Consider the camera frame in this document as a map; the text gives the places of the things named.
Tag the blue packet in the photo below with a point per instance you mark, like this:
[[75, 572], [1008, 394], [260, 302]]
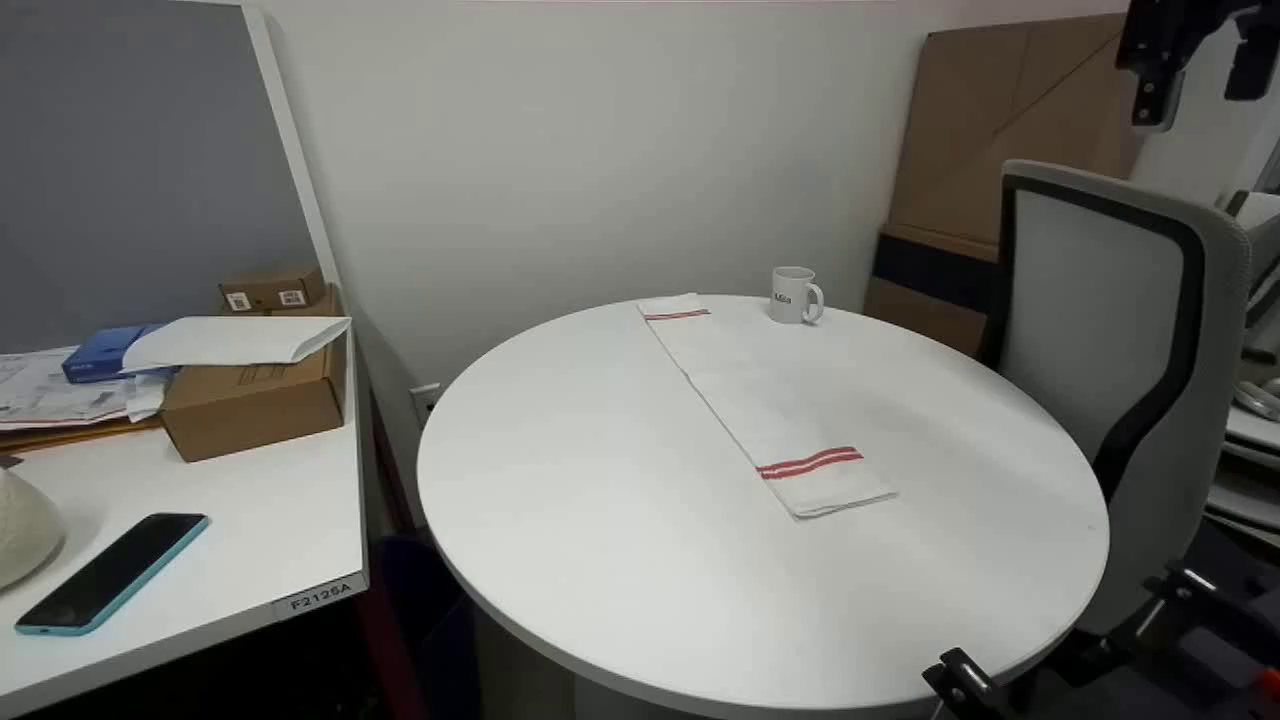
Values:
[[101, 352]]

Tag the small labelled cardboard box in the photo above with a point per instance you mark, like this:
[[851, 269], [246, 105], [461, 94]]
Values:
[[272, 289]]

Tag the smartphone with teal case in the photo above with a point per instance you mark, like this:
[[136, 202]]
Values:
[[112, 572]]

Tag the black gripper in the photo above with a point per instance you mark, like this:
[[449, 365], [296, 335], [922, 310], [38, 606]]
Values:
[[1194, 11]]

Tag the white towel with red stripes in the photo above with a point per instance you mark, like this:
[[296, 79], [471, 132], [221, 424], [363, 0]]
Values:
[[763, 402]]

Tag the stack of papers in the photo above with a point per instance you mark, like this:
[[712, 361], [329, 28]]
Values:
[[53, 394]]

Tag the grey office chair back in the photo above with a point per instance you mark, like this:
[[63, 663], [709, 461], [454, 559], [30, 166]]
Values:
[[1081, 305]]

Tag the white paper envelope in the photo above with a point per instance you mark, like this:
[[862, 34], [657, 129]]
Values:
[[224, 341]]

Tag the grey office partition panel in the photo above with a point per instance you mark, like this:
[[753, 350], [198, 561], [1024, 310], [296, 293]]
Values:
[[132, 160]]

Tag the brown cardboard box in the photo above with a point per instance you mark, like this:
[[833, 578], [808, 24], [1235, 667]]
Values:
[[246, 405]]

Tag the large brown cardboard sheet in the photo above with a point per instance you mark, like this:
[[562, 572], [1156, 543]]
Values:
[[985, 132]]

